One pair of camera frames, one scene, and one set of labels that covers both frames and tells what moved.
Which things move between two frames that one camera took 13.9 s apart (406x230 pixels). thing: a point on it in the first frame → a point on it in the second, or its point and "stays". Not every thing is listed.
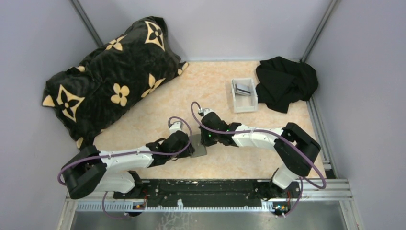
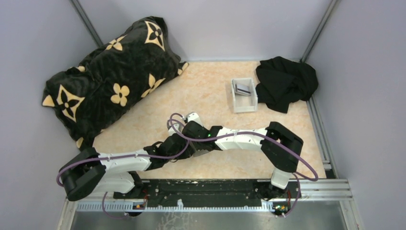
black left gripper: (188, 153) stays
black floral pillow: (112, 78) stays
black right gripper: (204, 141) → (197, 146)
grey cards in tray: (242, 89) stays
